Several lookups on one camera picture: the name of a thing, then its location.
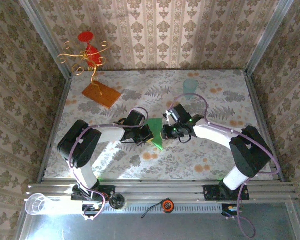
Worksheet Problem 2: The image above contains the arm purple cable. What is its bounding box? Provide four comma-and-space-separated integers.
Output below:
68, 106, 150, 223
168, 93, 282, 239

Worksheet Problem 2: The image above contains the small circuit board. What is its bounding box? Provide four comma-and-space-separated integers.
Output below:
81, 202, 103, 223
221, 203, 244, 219

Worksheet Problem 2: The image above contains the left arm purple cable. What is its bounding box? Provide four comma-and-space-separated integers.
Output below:
68, 106, 150, 223

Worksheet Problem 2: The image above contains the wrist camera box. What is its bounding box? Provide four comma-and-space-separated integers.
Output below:
165, 103, 192, 125
124, 109, 145, 126

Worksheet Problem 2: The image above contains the floral table cover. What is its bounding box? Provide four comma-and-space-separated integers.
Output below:
43, 69, 276, 181

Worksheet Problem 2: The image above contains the metal corner post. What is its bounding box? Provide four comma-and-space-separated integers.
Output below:
244, 0, 295, 76
17, 0, 73, 80

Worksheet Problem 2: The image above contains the clear plastic cup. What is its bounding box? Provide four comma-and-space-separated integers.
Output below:
24, 193, 53, 216

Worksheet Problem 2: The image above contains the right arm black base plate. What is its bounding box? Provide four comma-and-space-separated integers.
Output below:
203, 184, 250, 202

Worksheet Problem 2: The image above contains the teal translucent cup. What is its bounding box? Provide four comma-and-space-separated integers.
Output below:
182, 79, 199, 100

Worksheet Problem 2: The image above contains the gold wire stand orange base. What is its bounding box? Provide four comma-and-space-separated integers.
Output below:
56, 40, 123, 109

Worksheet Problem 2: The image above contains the metal table side rail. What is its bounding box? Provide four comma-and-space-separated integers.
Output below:
36, 76, 73, 183
244, 69, 286, 183

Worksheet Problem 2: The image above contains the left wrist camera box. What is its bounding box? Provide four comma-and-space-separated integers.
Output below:
124, 109, 145, 126

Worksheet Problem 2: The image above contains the aluminium frame rail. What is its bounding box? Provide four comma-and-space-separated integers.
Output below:
26, 177, 298, 204

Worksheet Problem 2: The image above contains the red wine glass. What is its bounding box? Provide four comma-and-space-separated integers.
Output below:
77, 31, 102, 68

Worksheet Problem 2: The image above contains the black round knob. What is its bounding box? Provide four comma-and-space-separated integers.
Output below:
108, 193, 127, 210

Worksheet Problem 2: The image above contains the orange black tape measure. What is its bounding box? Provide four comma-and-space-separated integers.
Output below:
140, 198, 175, 218

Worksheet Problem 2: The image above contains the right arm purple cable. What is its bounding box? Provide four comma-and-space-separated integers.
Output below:
168, 93, 282, 239

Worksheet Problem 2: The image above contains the slotted grey cable duct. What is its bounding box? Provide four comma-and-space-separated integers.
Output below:
124, 202, 223, 214

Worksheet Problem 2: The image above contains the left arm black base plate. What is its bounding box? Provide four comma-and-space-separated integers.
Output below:
71, 186, 116, 202

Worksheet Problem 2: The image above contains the green square paper sheet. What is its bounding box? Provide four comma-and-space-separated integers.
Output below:
145, 117, 164, 151

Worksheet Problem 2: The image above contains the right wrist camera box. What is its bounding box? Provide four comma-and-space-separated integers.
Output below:
165, 103, 192, 125

